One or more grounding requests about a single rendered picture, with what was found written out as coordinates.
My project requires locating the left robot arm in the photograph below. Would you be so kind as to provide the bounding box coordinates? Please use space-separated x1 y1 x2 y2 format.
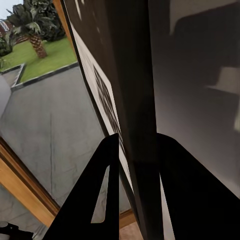
0 221 49 240

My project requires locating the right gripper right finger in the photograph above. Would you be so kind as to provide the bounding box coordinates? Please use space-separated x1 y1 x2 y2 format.
157 133 240 240

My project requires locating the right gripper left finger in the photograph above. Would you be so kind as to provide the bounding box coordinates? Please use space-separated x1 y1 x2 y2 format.
43 133 119 240

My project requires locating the poster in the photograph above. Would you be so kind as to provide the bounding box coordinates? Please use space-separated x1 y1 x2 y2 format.
60 0 164 240

